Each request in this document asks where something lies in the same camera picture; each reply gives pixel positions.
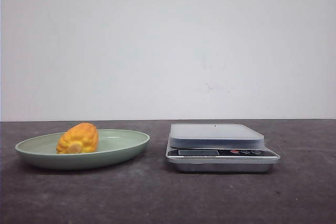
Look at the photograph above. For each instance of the yellow corn cob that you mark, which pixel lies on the yellow corn cob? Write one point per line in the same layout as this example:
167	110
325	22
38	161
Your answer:
82	138

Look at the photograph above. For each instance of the silver digital kitchen scale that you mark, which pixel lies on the silver digital kitchen scale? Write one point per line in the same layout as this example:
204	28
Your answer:
232	148

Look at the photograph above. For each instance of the light green plate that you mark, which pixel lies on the light green plate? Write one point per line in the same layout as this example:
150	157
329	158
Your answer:
114	146

